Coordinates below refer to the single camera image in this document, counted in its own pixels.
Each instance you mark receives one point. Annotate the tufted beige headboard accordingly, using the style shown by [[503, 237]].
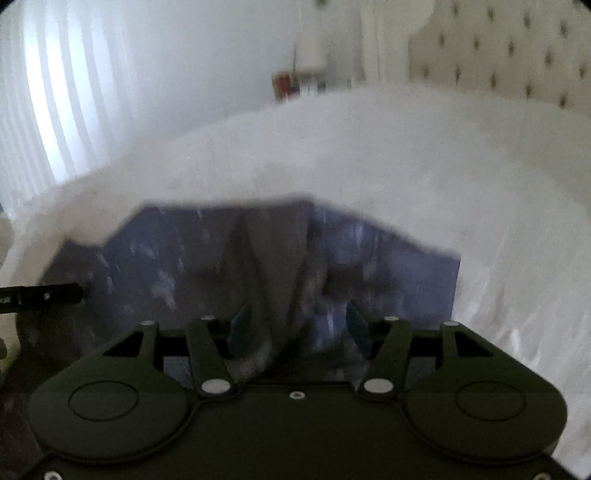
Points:
[[498, 46]]

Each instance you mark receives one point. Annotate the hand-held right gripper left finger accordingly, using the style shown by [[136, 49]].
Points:
[[240, 324]]

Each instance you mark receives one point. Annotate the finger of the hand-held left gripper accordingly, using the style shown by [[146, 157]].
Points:
[[41, 295]]

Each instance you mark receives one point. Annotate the white sheer curtain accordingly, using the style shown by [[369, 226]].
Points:
[[69, 92]]

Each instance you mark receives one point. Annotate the white table lamp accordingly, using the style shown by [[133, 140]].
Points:
[[310, 53]]

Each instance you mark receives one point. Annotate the purple patterned hoodie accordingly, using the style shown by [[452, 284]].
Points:
[[161, 263]]

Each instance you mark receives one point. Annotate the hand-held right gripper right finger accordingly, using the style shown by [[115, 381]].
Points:
[[355, 324]]

